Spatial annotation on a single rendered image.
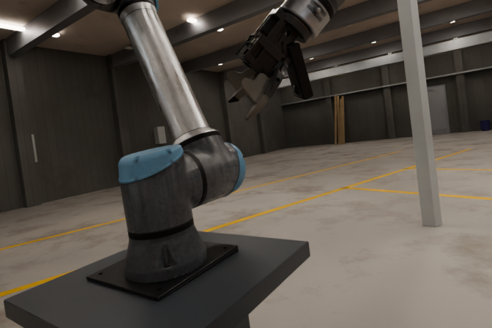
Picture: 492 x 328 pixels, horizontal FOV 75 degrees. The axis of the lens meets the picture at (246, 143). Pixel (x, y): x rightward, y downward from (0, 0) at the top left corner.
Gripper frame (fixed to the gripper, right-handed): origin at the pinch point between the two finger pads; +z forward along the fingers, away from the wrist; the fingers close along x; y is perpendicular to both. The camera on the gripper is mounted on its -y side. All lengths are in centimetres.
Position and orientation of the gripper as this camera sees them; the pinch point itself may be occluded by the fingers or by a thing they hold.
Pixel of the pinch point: (239, 113)
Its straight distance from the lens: 64.6
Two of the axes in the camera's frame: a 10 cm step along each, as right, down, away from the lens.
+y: -7.3, -5.4, -4.1
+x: 2.6, 3.3, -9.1
